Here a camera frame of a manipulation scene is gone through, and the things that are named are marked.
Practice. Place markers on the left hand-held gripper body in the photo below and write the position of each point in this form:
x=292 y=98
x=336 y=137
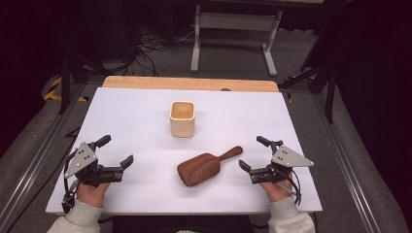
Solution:
x=82 y=159

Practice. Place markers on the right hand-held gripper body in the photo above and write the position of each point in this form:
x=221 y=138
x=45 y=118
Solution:
x=288 y=158

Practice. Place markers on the brown wooden hairbrush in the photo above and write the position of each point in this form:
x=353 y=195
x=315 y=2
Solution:
x=200 y=168

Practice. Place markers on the square bamboo cup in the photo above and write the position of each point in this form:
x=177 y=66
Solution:
x=182 y=124

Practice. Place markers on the person's right hand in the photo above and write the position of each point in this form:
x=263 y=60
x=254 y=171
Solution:
x=275 y=191

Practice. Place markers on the person's left hand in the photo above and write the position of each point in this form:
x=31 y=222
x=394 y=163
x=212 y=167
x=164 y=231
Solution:
x=92 y=194

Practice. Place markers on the white table cover board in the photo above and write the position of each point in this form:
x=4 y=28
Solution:
x=129 y=106

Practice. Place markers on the yellow black hazard tape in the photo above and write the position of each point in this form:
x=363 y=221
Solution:
x=51 y=92
x=289 y=97

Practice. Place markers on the black tripod stand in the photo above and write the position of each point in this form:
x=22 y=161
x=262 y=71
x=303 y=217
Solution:
x=329 y=93
x=64 y=84

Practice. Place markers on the person's dark lap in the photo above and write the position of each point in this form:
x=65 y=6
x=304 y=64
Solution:
x=181 y=225

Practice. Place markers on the grey metal floor rail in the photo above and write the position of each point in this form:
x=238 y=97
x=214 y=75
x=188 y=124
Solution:
x=343 y=161
x=39 y=155

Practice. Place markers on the white metal table frame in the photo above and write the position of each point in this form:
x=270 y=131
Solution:
x=233 y=21

